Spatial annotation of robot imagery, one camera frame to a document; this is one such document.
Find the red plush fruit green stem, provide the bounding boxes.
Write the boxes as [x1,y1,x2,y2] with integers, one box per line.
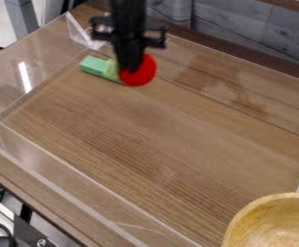
[103,54,158,87]

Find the grey table leg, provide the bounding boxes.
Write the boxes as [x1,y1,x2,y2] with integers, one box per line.
[4,0,40,40]

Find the wooden bowl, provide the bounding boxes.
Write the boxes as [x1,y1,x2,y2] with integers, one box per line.
[220,193,299,247]

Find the black metal bracket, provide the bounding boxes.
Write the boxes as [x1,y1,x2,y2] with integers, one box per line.
[13,216,58,247]

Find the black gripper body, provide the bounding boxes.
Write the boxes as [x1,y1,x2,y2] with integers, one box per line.
[88,14,171,50]

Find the green rectangular block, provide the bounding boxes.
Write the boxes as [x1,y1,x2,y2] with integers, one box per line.
[79,56,119,82]

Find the clear acrylic enclosure walls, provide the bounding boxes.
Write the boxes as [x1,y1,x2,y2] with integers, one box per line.
[0,9,299,247]

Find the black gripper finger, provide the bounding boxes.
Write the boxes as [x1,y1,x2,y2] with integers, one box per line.
[110,0,130,69]
[128,0,146,72]

